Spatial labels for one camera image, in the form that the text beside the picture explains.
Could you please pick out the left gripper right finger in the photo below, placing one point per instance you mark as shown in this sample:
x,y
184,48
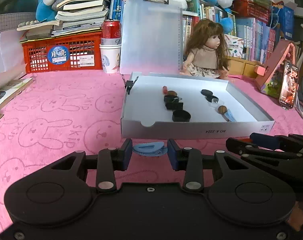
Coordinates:
x,y
189,160

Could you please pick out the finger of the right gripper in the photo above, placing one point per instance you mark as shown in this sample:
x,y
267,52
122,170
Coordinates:
x,y
289,143
251,149

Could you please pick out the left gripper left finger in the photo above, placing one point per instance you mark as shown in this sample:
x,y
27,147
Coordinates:
x,y
110,160

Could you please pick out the blue hair clip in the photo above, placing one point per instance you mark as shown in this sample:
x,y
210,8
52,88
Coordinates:
x,y
151,149
229,116

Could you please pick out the brown nut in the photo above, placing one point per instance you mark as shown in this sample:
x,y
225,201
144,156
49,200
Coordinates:
x,y
172,93
222,109

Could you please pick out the black round lid cup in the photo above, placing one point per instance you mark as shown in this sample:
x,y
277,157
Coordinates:
x,y
181,115

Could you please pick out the black small cap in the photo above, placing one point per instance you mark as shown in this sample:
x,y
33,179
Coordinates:
x,y
212,98

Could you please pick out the black binder clip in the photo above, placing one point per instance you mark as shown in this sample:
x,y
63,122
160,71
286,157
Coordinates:
x,y
174,104

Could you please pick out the black disc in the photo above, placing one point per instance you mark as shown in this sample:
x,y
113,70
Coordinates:
x,y
206,92

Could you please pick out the black ring cap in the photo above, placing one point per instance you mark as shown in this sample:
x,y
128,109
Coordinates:
x,y
171,98

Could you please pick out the red crayon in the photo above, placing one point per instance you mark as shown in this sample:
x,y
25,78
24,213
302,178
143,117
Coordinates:
x,y
245,139
165,90

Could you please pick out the right human hand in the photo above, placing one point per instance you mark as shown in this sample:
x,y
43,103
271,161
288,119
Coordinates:
x,y
295,219

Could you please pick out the smartphone on stand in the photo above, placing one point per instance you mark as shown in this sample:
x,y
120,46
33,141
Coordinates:
x,y
289,85

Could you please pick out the pink bunny towel mat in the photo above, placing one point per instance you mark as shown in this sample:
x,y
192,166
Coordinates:
x,y
61,112

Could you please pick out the grey cardboard box tray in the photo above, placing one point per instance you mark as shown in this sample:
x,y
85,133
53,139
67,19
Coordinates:
x,y
144,115

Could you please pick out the pink phone stand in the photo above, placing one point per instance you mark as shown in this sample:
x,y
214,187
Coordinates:
x,y
270,82

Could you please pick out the wooden drawer shelf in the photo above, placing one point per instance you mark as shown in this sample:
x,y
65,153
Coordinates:
x,y
238,66

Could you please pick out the binder clip on box edge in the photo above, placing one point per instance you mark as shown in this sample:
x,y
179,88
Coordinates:
x,y
128,84

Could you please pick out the brown haired baby doll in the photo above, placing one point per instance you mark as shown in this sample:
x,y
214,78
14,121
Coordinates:
x,y
206,52

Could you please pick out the white paper cup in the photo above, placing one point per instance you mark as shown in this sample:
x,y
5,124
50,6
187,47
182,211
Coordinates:
x,y
110,56

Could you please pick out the row of books on shelf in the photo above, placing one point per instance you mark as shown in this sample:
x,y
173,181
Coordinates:
x,y
246,28

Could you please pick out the red plastic crate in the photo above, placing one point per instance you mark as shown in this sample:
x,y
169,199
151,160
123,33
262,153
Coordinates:
x,y
70,52

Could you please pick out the open book at left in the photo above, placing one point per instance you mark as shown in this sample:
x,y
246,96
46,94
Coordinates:
x,y
12,83

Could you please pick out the translucent clipboard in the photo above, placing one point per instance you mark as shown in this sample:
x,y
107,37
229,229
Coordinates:
x,y
151,37

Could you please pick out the red soda can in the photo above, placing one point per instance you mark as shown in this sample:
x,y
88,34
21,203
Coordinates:
x,y
111,32

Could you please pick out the red basket on shelf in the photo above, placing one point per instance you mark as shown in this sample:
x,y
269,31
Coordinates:
x,y
246,8

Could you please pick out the stack of books on crate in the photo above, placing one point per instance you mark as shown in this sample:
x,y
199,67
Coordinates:
x,y
73,16

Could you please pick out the blue plush toy left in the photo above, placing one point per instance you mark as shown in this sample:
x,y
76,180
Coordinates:
x,y
44,11

